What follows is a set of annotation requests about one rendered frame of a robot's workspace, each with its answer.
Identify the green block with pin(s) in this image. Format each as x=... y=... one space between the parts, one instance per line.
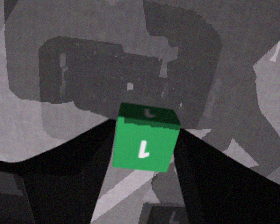
x=146 y=137

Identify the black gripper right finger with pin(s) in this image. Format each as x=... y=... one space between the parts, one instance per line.
x=218 y=190

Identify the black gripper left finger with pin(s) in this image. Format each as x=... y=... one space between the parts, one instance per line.
x=59 y=186

